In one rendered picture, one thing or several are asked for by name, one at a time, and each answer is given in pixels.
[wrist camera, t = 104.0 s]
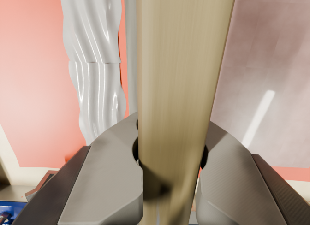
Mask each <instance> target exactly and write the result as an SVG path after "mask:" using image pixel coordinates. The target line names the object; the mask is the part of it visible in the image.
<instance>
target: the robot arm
mask: <svg viewBox="0 0 310 225"><path fill-rule="evenodd" d="M137 160H138V112H134V113H133V114H131V115H130V116H128V117H126V118H125V119H123V120H121V121H119V122H118V123H116V124H115V125H113V126H112V127H110V128H109V129H107V130H106V131H104V132H103V133H101V134H100V135H99V136H98V137H97V138H96V139H95V140H94V141H93V142H92V143H91V144H90V145H89V146H82V147H81V148H80V149H79V150H78V151H77V152H76V153H75V154H74V155H73V156H72V157H71V158H70V159H69V160H68V161H67V162H66V163H65V164H64V165H63V166H62V167H61V168H60V169H59V170H58V171H57V172H56V173H55V174H54V175H53V176H52V177H51V178H50V179H49V180H48V181H47V182H46V183H45V184H44V185H43V186H42V187H41V188H40V189H39V190H38V191H37V192H36V193H35V194H34V195H33V197H32V198H31V199H30V200H29V201H28V202H27V204H26V205H25V206H24V208H23V209H22V210H21V211H20V213H19V214H18V215H17V217H16V218H15V219H14V221H13V222H12V224H11V225H137V224H138V223H139V222H140V221H141V219H142V217H143V171H142V168H141V167H140V165H139V164H138V163H137ZM201 169H202V170H201V172H200V177H199V181H198V187H197V193H196V198H195V201H196V219H197V222H198V224H199V225H310V204H309V203H308V202H307V201H306V200H305V199H304V198H303V197H302V196H301V195H300V194H299V193H298V192H297V191H296V190H295V189H294V188H293V187H292V186H291V185H290V184H289V183H288V182H287V181H286V180H285V179H284V178H283V177H281V176H280V175H279V174H278V173H277V172H276V171H275V170H274V169H273V168H272V167H271V166H270V165H269V164H268V163H267V162H266V161H265V160H264V159H263V158H262V157H261V156H260V155H259V154H252V153H251V152H250V151H249V150H248V149H247V148H246V147H245V146H244V145H243V144H242V143H241V142H240V141H239V140H237V139H236V138H235V137H234V136H232V135H231V134H230V133H228V132H227V131H225V130H224V129H222V128H221V127H219V126H218V125H216V124H215V123H213V122H212V121H210V123H209V128H208V133H207V138H206V142H205V147H204V151H203V157H202V162H201Z"/></svg>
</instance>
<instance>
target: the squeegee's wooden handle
mask: <svg viewBox="0 0 310 225"><path fill-rule="evenodd" d="M234 3H235V0H136V14H137V106H138V164H139V165H140V167H141V168H142V171H143V217H142V219H141V221H140V222H139V225H188V223H189V219H190V214H191V209H192V204H193V200H194V195H195V190H196V186H197V180H198V175H199V171H200V166H201V162H202V157H203V151H204V147H205V142H206V138H207V133H208V128H209V123H210V118H211V113H212V109H213V104H214V100H215V94H216V89H217V85H218V80H219V75H220V71H221V65H222V61H223V56H224V51H225V47H226V42H227V36H228V32H229V27H230V22H231V18H232V13H233V8H234Z"/></svg>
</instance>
